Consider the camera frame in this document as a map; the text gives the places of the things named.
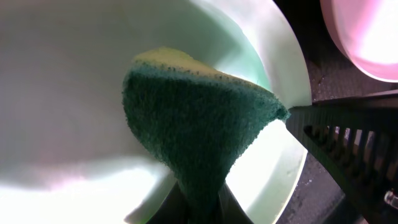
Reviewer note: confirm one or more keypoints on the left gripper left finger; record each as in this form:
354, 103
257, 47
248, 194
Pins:
173, 210

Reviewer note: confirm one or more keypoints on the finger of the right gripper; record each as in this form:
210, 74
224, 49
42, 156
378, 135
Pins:
355, 140

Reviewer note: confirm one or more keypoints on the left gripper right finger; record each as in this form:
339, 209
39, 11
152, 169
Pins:
229, 210

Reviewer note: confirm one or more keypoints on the green sponge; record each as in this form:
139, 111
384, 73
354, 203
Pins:
195, 119

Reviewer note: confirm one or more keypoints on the white pink plate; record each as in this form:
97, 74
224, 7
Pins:
365, 32

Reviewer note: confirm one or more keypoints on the mint green plate front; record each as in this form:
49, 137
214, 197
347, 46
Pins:
67, 155

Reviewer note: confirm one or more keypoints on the black round tray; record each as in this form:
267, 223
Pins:
318, 198

